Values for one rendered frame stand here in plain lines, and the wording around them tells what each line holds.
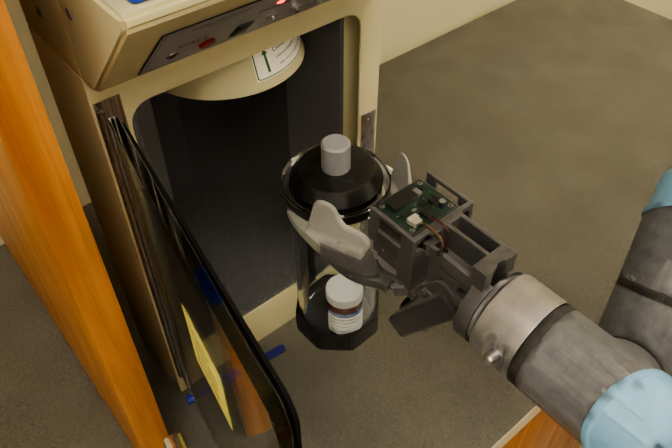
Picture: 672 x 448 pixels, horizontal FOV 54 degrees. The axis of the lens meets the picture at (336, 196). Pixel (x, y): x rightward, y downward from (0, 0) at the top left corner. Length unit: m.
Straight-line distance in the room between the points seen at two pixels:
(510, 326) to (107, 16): 0.34
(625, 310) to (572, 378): 0.11
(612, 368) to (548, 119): 0.87
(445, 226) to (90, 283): 0.28
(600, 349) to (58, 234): 0.39
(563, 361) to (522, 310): 0.05
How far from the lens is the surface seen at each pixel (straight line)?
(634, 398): 0.49
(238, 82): 0.66
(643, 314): 0.58
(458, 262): 0.54
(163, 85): 0.58
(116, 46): 0.44
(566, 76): 1.45
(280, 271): 0.88
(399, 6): 1.43
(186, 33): 0.47
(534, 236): 1.07
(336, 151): 0.60
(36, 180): 0.46
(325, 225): 0.59
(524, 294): 0.52
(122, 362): 0.62
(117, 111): 0.57
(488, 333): 0.51
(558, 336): 0.50
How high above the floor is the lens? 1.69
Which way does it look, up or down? 44 degrees down
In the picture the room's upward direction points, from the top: straight up
